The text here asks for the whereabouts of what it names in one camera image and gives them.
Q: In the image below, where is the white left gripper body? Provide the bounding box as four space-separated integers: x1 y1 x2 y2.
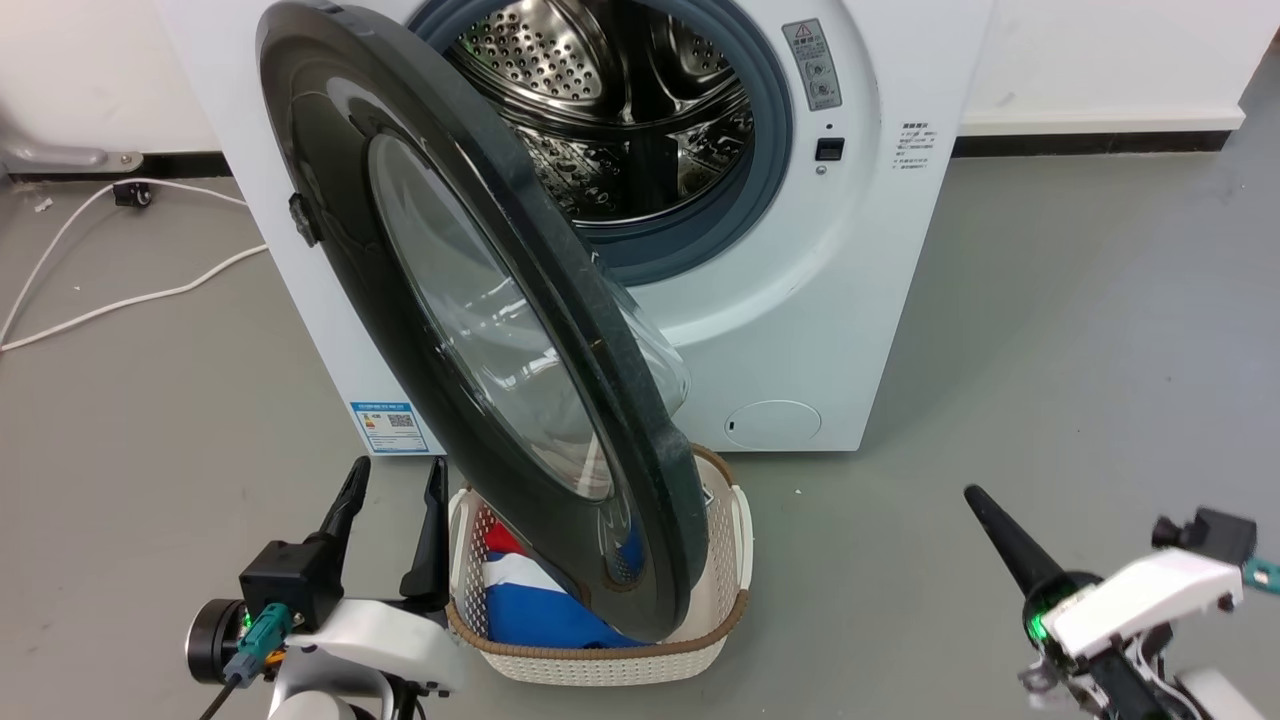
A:
185 596 467 697

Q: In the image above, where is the round white filter cover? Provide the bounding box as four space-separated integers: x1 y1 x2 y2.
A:
724 400 823 450

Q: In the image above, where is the grey warning sticker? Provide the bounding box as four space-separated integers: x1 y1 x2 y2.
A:
782 18 843 112

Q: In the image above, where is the white front-load washing machine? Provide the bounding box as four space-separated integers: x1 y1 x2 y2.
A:
155 0 996 457

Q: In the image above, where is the grey-blue rubber door gasket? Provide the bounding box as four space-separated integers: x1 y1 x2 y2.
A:
408 0 797 289

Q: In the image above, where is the grey metal pipe bracket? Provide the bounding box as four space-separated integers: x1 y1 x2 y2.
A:
0 130 144 177

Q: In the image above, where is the teal left camera cable connector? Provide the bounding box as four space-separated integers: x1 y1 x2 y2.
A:
198 603 294 720

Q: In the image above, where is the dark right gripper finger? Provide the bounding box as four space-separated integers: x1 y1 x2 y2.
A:
964 485 1067 599

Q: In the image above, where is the cream woven laundry basket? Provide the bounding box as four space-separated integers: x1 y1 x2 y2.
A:
445 443 754 687

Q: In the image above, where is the blue energy label sticker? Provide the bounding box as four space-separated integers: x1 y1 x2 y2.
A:
350 401 430 456

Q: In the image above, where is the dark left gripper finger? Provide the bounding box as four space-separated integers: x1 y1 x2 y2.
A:
399 457 452 613
316 456 372 549

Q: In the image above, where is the white floor cable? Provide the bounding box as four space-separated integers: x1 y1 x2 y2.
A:
0 178 269 353

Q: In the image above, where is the stainless steel washer drum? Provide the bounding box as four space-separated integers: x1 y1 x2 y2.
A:
440 0 757 227

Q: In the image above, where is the black round washing machine door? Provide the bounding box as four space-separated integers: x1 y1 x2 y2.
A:
255 0 711 644

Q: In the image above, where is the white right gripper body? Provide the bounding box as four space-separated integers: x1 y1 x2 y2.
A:
1022 547 1245 666

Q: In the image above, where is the blue red white garment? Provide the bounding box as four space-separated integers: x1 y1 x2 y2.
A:
483 520 647 649

